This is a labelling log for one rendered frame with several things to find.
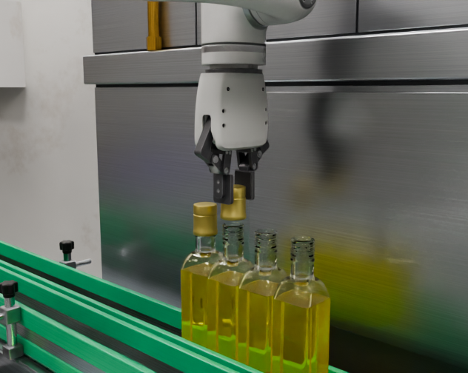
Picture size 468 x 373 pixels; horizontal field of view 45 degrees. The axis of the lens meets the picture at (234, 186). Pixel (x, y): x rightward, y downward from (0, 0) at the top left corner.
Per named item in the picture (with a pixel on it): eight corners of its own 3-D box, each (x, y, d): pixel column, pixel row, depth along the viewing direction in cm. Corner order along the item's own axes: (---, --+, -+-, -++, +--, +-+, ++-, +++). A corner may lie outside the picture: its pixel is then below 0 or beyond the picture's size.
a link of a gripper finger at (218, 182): (216, 152, 76) (216, 201, 77) (199, 153, 74) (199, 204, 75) (234, 153, 74) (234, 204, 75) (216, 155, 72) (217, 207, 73)
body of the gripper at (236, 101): (238, 65, 81) (238, 144, 82) (185, 62, 73) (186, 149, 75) (281, 63, 76) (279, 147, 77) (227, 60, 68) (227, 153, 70)
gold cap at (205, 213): (188, 233, 83) (187, 203, 82) (206, 229, 85) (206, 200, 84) (204, 237, 80) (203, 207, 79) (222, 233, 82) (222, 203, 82)
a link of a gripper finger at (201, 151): (221, 100, 74) (236, 135, 77) (184, 134, 70) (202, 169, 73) (228, 100, 74) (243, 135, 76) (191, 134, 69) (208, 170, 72)
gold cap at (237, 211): (251, 217, 78) (252, 186, 77) (233, 222, 75) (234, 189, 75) (232, 214, 80) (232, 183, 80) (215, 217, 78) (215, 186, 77)
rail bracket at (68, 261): (96, 297, 125) (94, 237, 122) (69, 306, 120) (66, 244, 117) (87, 293, 127) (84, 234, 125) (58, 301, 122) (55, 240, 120)
